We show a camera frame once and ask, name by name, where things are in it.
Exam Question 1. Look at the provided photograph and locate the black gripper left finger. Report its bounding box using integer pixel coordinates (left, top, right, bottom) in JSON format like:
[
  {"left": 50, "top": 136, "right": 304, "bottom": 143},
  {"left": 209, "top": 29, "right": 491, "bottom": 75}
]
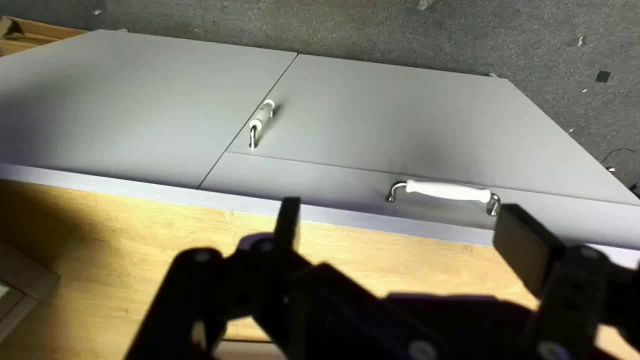
[{"left": 127, "top": 197, "right": 428, "bottom": 360}]

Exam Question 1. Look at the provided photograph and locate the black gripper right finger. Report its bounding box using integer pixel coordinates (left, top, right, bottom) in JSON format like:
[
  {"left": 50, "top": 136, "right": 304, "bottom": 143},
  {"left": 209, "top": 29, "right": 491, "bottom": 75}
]
[{"left": 493, "top": 203, "right": 640, "bottom": 360}]

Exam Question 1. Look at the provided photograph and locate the grey cabinet drawer front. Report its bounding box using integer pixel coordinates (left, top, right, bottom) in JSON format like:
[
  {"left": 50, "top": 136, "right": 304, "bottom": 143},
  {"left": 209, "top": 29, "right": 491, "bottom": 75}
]
[{"left": 199, "top": 153, "right": 640, "bottom": 250}]

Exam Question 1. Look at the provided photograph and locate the grey cabinet with wooden top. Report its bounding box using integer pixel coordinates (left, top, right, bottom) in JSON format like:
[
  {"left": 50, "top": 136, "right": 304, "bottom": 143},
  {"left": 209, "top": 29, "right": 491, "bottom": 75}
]
[{"left": 0, "top": 29, "right": 640, "bottom": 360}]

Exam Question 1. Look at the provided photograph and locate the brown wooden board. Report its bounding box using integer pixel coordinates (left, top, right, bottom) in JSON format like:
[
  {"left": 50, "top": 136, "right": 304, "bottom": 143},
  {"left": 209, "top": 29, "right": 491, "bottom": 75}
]
[{"left": 0, "top": 17, "right": 86, "bottom": 58}]

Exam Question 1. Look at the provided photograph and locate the silver drawer handle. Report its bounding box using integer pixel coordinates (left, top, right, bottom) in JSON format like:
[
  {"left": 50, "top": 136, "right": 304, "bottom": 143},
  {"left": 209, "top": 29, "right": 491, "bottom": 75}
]
[{"left": 385, "top": 178, "right": 504, "bottom": 219}]

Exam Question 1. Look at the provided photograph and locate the silver door handle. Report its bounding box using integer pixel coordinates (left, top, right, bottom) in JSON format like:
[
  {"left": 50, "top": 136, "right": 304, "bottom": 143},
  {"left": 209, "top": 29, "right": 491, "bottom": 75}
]
[{"left": 247, "top": 98, "right": 281, "bottom": 151}]

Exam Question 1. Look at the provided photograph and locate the grey cabinet door with handle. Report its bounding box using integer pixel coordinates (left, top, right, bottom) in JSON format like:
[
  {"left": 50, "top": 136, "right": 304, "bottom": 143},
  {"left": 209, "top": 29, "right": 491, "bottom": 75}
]
[{"left": 228, "top": 53, "right": 640, "bottom": 207}]

